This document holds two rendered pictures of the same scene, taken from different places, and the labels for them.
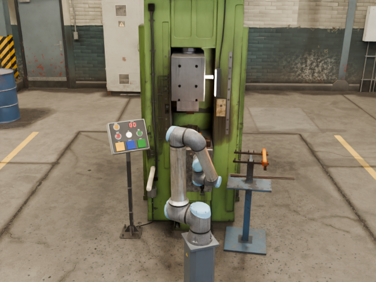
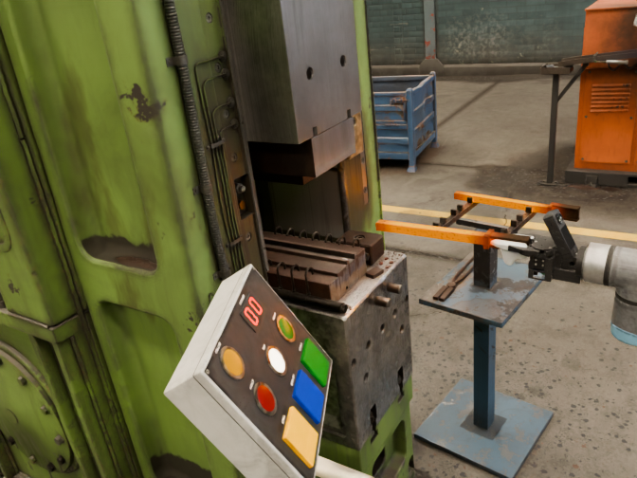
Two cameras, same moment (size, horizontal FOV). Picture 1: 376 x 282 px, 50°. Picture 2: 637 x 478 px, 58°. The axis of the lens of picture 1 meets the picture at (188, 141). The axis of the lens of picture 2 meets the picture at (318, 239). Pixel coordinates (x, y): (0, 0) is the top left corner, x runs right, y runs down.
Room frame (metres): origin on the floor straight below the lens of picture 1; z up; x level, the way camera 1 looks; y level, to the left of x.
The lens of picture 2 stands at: (2.87, 1.18, 1.71)
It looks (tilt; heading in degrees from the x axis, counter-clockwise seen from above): 25 degrees down; 304
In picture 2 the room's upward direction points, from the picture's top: 7 degrees counter-clockwise
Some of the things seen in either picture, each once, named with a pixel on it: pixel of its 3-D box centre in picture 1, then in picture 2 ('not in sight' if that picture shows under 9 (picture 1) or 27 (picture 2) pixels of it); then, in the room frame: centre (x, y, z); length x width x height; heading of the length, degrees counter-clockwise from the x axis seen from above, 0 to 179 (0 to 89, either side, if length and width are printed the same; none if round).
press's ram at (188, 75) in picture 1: (192, 74); (262, 40); (3.80, -0.04, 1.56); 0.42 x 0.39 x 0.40; 0
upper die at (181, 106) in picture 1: (187, 100); (266, 141); (3.80, 0.00, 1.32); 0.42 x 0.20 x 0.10; 0
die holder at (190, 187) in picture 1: (192, 159); (303, 328); (3.81, -0.05, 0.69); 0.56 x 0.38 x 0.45; 0
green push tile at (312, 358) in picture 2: (141, 143); (313, 362); (3.44, 0.42, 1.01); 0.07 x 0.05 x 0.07; 115
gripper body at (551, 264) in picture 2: not in sight; (556, 259); (3.08, -0.09, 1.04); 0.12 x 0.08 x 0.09; 177
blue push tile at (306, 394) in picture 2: (130, 145); (306, 396); (3.40, 0.51, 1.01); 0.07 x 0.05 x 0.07; 115
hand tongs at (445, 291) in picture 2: (262, 177); (474, 261); (3.47, -0.71, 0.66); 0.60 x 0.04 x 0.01; 84
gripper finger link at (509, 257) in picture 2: not in sight; (508, 253); (3.19, -0.08, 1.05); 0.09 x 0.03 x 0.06; 0
